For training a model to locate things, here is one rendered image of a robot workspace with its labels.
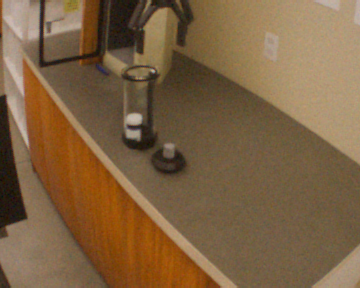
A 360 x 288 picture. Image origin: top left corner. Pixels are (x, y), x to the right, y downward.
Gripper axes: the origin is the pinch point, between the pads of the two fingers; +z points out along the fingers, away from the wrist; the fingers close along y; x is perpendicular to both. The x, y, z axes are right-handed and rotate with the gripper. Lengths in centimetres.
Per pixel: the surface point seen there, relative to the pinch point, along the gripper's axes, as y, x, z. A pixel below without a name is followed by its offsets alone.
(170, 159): 3.0, 11.1, 28.2
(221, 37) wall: -59, -41, 18
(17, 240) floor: 46, -78, 125
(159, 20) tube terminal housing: -24.2, -38.0, 4.8
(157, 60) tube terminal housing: -24, -38, 22
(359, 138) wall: -58, 38, 26
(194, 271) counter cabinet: 13, 37, 44
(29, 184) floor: 20, -126, 126
